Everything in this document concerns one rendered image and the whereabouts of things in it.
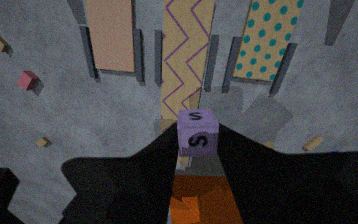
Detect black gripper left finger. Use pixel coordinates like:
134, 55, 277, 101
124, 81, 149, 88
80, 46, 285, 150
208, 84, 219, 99
61, 123, 179, 224

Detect purple cube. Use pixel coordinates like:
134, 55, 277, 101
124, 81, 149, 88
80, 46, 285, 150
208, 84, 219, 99
177, 109, 219, 157

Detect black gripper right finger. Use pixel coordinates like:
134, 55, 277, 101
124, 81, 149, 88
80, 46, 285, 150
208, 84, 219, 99
217, 122, 358, 224

